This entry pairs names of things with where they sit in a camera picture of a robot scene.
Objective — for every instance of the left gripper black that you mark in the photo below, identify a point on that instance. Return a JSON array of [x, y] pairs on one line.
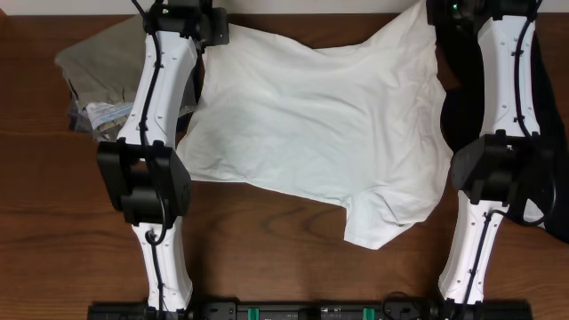
[[217, 18]]

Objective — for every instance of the white t-shirt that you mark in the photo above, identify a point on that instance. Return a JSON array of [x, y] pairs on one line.
[[356, 126]]

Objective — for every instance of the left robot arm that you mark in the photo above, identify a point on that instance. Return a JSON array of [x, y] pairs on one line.
[[145, 178]]

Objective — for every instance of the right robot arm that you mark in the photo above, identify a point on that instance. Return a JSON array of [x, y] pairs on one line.
[[494, 173]]

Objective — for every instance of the black t-shirt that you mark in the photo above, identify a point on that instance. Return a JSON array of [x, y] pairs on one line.
[[463, 113]]

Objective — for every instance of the khaki folded trousers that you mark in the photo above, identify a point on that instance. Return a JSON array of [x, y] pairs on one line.
[[106, 67]]

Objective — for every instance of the light blue folded garment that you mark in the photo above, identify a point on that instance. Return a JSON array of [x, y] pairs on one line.
[[101, 113]]

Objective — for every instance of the grey folded trousers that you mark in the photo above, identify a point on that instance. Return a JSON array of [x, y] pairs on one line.
[[78, 121]]

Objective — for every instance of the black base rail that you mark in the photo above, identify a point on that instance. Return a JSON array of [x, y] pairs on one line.
[[392, 308]]

